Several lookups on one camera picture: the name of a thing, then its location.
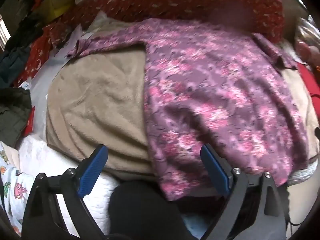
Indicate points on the cartoon printed cloth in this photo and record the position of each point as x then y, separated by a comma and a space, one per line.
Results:
15, 187

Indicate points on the white quilted mattress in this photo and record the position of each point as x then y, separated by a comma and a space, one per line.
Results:
37, 155

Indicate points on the purple floral shirt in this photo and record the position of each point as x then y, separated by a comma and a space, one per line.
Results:
212, 92

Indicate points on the dark blue clothing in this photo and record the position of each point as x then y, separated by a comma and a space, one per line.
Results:
10, 62

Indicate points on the red star printed cloth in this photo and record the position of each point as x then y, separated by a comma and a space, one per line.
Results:
37, 57

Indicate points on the person's black trouser leg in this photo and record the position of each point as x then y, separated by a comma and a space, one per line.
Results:
145, 215

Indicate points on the red patterned quilt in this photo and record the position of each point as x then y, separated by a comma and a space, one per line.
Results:
175, 0

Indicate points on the grey cloth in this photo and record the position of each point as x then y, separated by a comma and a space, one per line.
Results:
300, 173

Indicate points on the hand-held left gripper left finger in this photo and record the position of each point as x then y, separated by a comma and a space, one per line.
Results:
93, 171

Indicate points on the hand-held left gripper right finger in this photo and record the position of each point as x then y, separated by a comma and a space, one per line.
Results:
215, 172

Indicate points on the beige fleece blanket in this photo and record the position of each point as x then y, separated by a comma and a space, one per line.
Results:
100, 105

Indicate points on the plain red cloth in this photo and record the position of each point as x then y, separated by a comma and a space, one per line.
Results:
311, 82

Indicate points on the dark green jacket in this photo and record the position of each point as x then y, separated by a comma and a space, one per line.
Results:
12, 110

